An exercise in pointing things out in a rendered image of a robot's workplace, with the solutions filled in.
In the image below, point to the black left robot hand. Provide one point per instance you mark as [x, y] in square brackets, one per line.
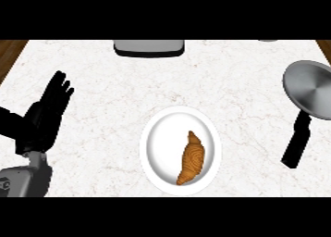
[42, 120]

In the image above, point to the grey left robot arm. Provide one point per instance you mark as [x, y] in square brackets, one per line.
[23, 179]

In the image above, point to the white oval plate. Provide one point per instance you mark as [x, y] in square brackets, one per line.
[179, 150]

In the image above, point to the grey and black appliance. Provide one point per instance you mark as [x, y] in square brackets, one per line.
[148, 47]

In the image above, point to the brown croissant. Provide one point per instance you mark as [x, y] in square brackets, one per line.
[193, 159]

